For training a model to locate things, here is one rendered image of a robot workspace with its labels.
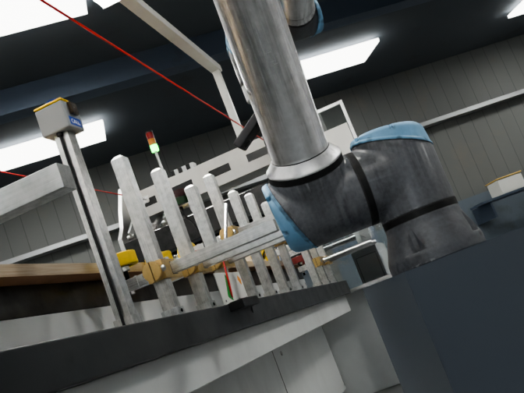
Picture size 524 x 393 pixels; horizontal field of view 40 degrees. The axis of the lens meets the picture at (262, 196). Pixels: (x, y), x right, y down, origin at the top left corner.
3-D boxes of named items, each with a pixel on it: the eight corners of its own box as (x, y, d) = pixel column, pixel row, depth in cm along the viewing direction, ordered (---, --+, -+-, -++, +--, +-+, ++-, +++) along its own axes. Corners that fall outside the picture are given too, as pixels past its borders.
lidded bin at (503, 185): (515, 191, 1014) (509, 176, 1018) (528, 185, 982) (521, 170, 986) (491, 200, 1004) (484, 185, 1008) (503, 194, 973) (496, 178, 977)
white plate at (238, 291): (249, 299, 236) (239, 270, 238) (226, 305, 211) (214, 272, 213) (248, 300, 236) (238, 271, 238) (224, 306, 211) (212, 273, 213)
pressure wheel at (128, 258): (141, 294, 192) (127, 253, 194) (153, 286, 186) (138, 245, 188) (114, 302, 187) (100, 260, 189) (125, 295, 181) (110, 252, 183)
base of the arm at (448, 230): (460, 251, 151) (441, 207, 153) (504, 233, 133) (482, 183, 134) (379, 281, 146) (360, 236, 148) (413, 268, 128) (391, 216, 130)
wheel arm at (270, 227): (281, 233, 180) (274, 217, 181) (277, 233, 177) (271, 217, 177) (129, 296, 189) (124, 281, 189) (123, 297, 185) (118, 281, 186)
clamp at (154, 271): (185, 275, 189) (178, 257, 190) (165, 277, 176) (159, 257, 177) (164, 284, 190) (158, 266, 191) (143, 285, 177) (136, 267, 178)
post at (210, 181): (260, 299, 253) (213, 173, 261) (258, 299, 249) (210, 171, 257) (251, 302, 253) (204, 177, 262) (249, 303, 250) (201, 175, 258)
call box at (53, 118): (86, 133, 164) (76, 103, 166) (70, 128, 157) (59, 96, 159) (60, 146, 166) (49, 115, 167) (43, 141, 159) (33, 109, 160)
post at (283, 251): (306, 299, 324) (268, 200, 332) (305, 300, 321) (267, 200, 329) (299, 302, 325) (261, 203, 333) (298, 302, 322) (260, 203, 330)
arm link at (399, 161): (463, 190, 134) (426, 104, 137) (377, 224, 134) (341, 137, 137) (447, 203, 149) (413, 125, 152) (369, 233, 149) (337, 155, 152)
